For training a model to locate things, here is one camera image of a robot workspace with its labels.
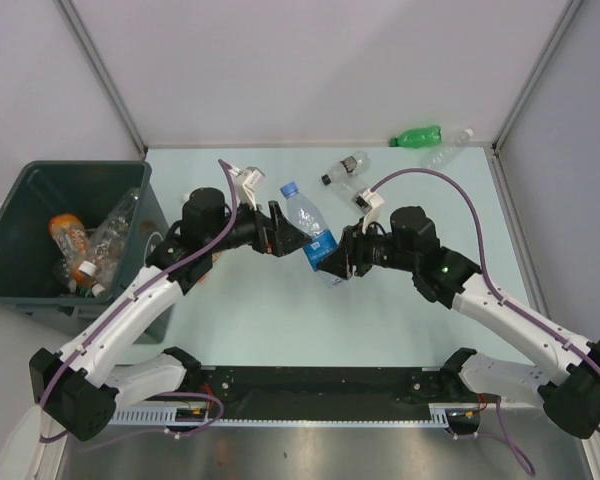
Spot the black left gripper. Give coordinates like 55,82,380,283
205,195,310,257

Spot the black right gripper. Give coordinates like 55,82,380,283
317,217,418,280

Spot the clear bottle blue label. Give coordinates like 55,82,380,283
280,182,343,287

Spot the orange label bottle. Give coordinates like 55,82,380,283
48,213,89,270
197,252,224,284

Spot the clear bottle silver cap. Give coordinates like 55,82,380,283
335,177,369,210

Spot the clear bottle black cap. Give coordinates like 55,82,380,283
321,151,371,186

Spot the clear bottle white cap back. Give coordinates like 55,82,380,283
419,128,474,171

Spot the tall clear bottle white cap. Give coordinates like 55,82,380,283
78,188,140,278

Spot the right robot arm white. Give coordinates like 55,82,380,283
318,207,600,439

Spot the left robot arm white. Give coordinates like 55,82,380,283
29,188,310,444

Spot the dark green plastic bin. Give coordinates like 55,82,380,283
0,159,181,346

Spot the green bottle at back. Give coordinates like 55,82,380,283
389,125,442,149

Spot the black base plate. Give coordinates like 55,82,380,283
177,366,478,422

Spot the white cable duct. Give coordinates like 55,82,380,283
114,402,221,426

